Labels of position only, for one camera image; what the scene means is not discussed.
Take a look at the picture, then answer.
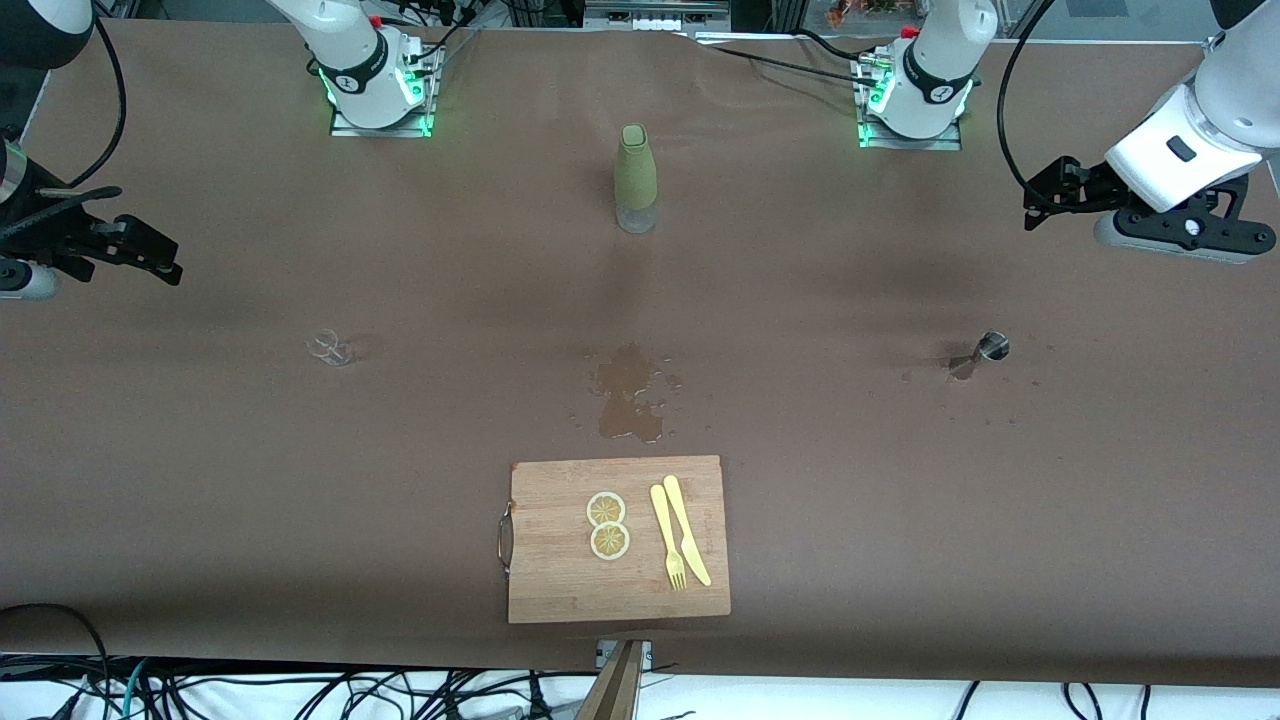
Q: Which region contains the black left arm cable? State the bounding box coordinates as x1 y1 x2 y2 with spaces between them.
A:
997 0 1059 201

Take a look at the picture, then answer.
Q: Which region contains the black power cable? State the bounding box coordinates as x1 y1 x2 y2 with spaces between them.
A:
690 30 881 91

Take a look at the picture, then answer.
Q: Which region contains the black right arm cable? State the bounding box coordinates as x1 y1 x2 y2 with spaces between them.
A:
60 15 128 191

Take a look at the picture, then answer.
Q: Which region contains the yellow plastic knife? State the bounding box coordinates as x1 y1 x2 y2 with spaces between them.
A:
663 474 713 588

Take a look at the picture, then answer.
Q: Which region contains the teal cable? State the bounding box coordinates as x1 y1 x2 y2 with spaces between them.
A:
118 658 151 720

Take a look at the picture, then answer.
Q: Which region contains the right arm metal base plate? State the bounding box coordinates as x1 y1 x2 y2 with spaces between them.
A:
330 40 436 138

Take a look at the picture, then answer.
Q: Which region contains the spilled liquid puddle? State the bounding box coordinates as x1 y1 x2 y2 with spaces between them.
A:
570 343 686 444

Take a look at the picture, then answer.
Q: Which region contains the green sleeved glass bottle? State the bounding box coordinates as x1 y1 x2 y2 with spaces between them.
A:
614 123 659 235

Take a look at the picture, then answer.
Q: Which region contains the yellow plastic fork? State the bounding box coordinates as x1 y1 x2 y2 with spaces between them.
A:
650 484 688 592

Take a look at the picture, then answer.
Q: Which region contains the brown table cover sheet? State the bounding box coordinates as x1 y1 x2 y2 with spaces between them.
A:
0 18 1280 689

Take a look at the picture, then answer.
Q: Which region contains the steel cone jigger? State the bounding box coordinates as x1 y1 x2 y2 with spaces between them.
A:
947 331 1011 382

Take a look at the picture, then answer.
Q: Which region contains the thick black cable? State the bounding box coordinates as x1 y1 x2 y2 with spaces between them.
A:
0 603 113 720

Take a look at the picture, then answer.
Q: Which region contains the wooden post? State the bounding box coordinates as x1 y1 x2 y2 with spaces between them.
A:
575 640 646 720

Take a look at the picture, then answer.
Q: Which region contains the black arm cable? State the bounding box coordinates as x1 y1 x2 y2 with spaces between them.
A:
997 0 1059 201
60 15 128 191

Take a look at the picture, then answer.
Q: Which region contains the clear glass measuring cup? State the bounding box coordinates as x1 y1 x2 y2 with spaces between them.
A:
305 328 353 367

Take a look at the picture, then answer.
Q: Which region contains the wooden cutting board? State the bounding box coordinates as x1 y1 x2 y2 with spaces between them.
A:
497 455 732 625

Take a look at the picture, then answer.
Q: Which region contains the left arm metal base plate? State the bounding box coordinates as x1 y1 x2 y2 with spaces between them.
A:
858 55 963 151

